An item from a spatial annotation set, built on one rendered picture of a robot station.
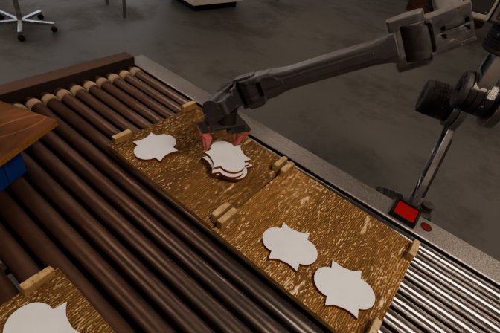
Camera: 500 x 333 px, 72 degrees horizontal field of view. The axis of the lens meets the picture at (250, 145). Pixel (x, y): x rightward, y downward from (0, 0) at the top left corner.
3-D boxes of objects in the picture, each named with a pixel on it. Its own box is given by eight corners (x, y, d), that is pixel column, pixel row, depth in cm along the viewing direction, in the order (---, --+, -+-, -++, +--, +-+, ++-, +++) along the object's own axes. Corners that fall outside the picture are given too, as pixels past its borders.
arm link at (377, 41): (431, 56, 73) (422, 6, 69) (434, 65, 69) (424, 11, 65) (254, 105, 93) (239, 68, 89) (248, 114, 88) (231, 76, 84)
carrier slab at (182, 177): (194, 108, 125) (194, 105, 124) (287, 166, 108) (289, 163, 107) (108, 149, 101) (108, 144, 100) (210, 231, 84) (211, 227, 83)
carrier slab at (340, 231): (289, 168, 108) (290, 164, 107) (416, 249, 91) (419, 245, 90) (211, 233, 84) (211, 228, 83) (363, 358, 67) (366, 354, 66)
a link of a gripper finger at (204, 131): (225, 154, 100) (230, 128, 94) (202, 159, 97) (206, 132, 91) (216, 140, 105) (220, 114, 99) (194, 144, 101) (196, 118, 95)
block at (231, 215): (231, 212, 88) (233, 205, 86) (236, 217, 87) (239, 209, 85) (215, 226, 84) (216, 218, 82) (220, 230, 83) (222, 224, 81)
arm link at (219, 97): (268, 100, 90) (255, 70, 86) (251, 121, 81) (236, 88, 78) (231, 110, 96) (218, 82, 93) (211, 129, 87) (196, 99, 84)
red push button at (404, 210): (397, 203, 104) (399, 200, 103) (417, 214, 102) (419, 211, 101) (390, 213, 100) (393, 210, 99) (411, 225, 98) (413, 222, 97)
